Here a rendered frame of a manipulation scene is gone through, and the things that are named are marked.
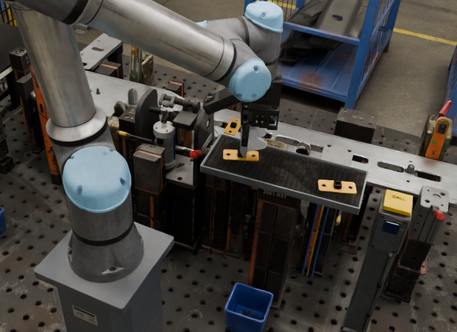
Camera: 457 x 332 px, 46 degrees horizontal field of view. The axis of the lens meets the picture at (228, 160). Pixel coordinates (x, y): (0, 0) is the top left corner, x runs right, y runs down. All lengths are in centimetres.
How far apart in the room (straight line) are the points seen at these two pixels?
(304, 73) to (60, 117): 282
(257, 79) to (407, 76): 341
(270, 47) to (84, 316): 66
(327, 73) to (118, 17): 303
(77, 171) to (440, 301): 113
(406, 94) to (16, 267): 304
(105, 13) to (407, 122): 309
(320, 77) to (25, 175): 227
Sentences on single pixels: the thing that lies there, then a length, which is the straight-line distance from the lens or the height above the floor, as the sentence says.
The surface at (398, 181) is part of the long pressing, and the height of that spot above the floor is 100.
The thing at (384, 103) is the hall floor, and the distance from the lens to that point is 389.
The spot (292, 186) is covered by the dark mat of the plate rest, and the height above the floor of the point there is 116.
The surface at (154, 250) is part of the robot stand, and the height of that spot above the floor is 110.
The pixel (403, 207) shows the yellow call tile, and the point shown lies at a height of 116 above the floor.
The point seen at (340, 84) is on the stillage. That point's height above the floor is 16.
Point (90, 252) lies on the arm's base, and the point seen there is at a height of 117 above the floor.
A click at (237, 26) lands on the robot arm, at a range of 107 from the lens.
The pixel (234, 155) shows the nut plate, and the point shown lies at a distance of 128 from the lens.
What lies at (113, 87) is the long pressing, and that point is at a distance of 185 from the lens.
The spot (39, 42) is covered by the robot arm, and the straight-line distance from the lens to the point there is 96.
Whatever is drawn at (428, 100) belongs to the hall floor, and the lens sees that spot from 406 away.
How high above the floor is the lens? 195
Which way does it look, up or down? 39 degrees down
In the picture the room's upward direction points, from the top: 4 degrees clockwise
